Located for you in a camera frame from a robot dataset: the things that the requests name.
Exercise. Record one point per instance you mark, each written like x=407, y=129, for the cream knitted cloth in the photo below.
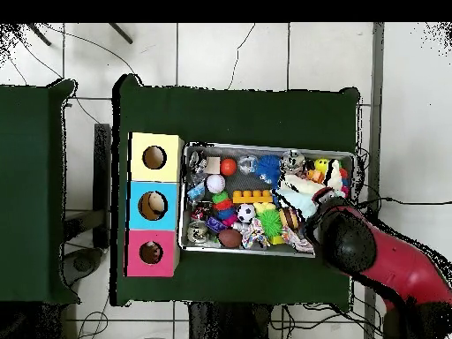
x=300, y=183

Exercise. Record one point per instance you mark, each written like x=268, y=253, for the mint green knitted cloth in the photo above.
x=298, y=203

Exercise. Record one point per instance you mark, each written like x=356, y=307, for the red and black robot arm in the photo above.
x=406, y=268

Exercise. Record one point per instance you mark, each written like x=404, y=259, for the wooden box with three holes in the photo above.
x=137, y=169

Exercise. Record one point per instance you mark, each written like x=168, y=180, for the yellow ball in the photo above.
x=321, y=164

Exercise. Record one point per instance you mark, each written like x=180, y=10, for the bright green spiky ball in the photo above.
x=270, y=222

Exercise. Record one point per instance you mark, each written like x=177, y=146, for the blue spiky toy with eyes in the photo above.
x=268, y=168

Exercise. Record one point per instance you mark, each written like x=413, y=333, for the long orange building brick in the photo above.
x=252, y=196

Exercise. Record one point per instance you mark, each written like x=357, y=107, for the black and white soccer ball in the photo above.
x=245, y=213

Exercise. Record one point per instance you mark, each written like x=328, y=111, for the orange ball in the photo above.
x=228, y=166

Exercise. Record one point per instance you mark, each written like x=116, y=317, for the brown toy football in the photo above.
x=230, y=238

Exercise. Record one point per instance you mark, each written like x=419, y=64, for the white baseball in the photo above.
x=215, y=183

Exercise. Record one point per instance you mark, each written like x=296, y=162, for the dark green tablecloth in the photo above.
x=229, y=116
x=35, y=212

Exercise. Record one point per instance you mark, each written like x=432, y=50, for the black upright panel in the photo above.
x=102, y=176

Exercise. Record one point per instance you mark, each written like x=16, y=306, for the grey stand base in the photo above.
x=84, y=263

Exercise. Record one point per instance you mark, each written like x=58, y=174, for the black stand leg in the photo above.
x=120, y=33
x=39, y=34

